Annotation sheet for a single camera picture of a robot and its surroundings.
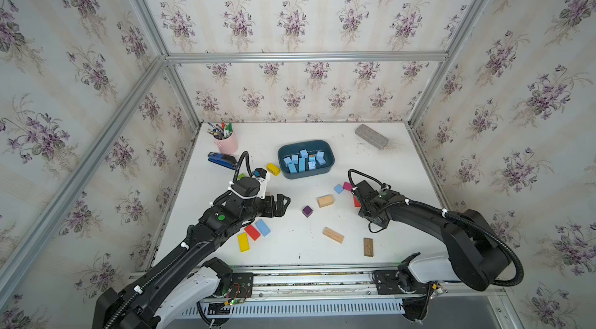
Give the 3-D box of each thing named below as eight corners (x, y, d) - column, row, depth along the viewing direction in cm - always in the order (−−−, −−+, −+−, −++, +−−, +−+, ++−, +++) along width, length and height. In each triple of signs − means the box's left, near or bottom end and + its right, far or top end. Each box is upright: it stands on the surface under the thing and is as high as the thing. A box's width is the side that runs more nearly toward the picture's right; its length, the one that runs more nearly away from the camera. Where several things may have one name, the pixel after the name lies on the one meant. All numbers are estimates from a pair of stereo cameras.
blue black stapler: (207, 161, 106) (205, 157, 104) (213, 153, 109) (211, 149, 107) (234, 170, 103) (233, 166, 101) (240, 161, 106) (239, 157, 104)
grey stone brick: (353, 134, 118) (354, 129, 116) (361, 127, 122) (362, 123, 119) (380, 151, 111) (382, 147, 109) (388, 143, 115) (390, 139, 112)
